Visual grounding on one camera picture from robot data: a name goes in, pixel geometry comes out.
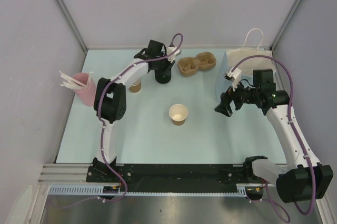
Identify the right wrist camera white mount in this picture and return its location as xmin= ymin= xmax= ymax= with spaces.
xmin=224 ymin=67 xmax=242 ymax=91

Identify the pink cup holder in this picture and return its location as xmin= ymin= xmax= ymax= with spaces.
xmin=73 ymin=73 xmax=96 ymax=107

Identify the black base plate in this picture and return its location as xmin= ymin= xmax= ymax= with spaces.
xmin=86 ymin=162 xmax=274 ymax=193

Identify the brown cup carrier stack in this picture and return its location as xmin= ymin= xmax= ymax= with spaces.
xmin=177 ymin=52 xmax=216 ymax=77

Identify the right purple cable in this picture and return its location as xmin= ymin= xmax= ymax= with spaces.
xmin=229 ymin=55 xmax=316 ymax=221

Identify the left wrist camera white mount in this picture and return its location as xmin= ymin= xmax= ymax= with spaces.
xmin=166 ymin=46 xmax=181 ymax=63

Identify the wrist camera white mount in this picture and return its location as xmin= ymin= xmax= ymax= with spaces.
xmin=166 ymin=46 xmax=181 ymax=63
xmin=224 ymin=67 xmax=242 ymax=91

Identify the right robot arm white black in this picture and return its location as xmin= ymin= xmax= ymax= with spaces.
xmin=215 ymin=68 xmax=333 ymax=203

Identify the aluminium frame rail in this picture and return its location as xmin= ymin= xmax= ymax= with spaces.
xmin=38 ymin=164 xmax=90 ymax=185

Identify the stack of brown paper cups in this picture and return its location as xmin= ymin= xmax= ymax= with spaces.
xmin=129 ymin=78 xmax=141 ymax=93

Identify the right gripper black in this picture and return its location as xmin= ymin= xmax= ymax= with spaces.
xmin=214 ymin=76 xmax=260 ymax=117

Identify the stack of black lids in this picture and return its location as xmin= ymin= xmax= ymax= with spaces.
xmin=155 ymin=70 xmax=172 ymax=84

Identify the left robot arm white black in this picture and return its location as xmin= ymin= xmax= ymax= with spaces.
xmin=92 ymin=40 xmax=181 ymax=182

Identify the grey slotted cable duct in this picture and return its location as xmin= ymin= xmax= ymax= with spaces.
xmin=49 ymin=184 xmax=261 ymax=196

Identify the light blue paper bag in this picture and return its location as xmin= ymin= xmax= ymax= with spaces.
xmin=215 ymin=28 xmax=276 ymax=101

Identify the single brown paper cup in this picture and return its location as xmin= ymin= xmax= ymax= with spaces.
xmin=168 ymin=104 xmax=189 ymax=126

